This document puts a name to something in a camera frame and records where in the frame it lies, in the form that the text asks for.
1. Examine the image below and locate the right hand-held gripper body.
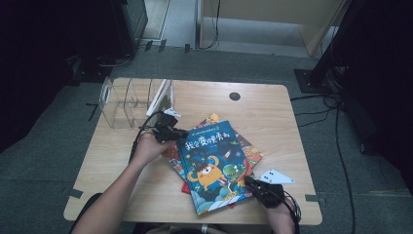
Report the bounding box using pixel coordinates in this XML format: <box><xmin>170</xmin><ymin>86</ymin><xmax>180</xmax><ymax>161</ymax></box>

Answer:
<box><xmin>252</xmin><ymin>169</ymin><xmax>296</xmax><ymax>209</ymax></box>

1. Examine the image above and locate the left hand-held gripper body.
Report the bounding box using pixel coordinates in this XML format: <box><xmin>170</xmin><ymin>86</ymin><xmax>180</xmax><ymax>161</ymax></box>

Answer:
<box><xmin>153</xmin><ymin>108</ymin><xmax>182</xmax><ymax>143</ymax></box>

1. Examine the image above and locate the light blue animals picture book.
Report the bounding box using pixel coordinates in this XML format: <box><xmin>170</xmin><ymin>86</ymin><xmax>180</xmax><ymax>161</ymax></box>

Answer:
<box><xmin>161</xmin><ymin>112</ymin><xmax>264</xmax><ymax>183</ymax></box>

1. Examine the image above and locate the white caterpillar picture book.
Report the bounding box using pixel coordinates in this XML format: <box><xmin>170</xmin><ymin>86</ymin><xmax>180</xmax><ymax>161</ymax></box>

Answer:
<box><xmin>145</xmin><ymin>78</ymin><xmax>174</xmax><ymax>117</ymax></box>

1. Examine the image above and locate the dark blue monster picture book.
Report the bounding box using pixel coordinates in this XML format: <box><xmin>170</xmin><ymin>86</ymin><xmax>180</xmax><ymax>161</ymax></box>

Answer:
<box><xmin>176</xmin><ymin>120</ymin><xmax>256</xmax><ymax>216</ymax></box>

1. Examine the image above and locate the clear acrylic book rack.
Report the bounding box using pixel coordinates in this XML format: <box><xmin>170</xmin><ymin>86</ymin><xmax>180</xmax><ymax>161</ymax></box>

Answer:
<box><xmin>97</xmin><ymin>76</ymin><xmax>176</xmax><ymax>130</ymax></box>

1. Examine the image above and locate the person's right hand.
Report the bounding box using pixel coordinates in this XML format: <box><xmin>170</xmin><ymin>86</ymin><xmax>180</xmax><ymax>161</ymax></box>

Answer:
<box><xmin>259</xmin><ymin>198</ymin><xmax>296</xmax><ymax>223</ymax></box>

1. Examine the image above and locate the person's left hand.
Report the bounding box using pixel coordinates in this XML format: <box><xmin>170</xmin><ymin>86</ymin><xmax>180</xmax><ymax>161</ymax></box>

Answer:
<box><xmin>134</xmin><ymin>131</ymin><xmax>176</xmax><ymax>167</ymax></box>

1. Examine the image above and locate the black tape strip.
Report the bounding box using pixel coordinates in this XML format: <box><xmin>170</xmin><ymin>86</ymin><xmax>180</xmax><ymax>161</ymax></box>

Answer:
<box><xmin>66</xmin><ymin>187</ymin><xmax>85</xmax><ymax>199</ymax></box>
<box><xmin>305</xmin><ymin>193</ymin><xmax>327</xmax><ymax>206</ymax></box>

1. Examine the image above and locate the dark cabinet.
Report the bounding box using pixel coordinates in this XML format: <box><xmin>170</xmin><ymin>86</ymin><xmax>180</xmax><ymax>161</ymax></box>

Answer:
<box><xmin>111</xmin><ymin>0</ymin><xmax>149</xmax><ymax>58</ymax></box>

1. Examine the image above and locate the black metal stand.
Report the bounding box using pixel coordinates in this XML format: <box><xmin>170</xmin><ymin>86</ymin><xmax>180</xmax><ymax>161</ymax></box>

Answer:
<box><xmin>294</xmin><ymin>0</ymin><xmax>358</xmax><ymax>96</ymax></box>

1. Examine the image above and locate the light wooden cabinet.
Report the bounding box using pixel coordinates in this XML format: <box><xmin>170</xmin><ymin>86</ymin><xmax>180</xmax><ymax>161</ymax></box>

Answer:
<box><xmin>196</xmin><ymin>0</ymin><xmax>349</xmax><ymax>57</ymax></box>

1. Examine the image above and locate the left hand-held gripper black cable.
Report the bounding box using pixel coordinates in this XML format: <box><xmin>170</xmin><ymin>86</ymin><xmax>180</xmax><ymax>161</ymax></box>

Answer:
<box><xmin>129</xmin><ymin>110</ymin><xmax>164</xmax><ymax>164</ymax></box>

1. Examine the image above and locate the hand-held gripper black cable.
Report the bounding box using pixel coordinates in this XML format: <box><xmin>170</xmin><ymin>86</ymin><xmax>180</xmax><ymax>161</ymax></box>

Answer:
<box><xmin>129</xmin><ymin>110</ymin><xmax>164</xmax><ymax>164</ymax></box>
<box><xmin>279</xmin><ymin>189</ymin><xmax>302</xmax><ymax>234</ymax></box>

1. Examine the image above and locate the right hand-held gripper black cable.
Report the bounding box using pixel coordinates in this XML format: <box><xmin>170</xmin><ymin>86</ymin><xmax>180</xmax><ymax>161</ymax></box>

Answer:
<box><xmin>279</xmin><ymin>189</ymin><xmax>302</xmax><ymax>234</ymax></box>

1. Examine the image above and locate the black hanging cable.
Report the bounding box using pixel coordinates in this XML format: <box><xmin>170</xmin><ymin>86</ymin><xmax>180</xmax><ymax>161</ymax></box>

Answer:
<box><xmin>199</xmin><ymin>0</ymin><xmax>222</xmax><ymax>51</ymax></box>

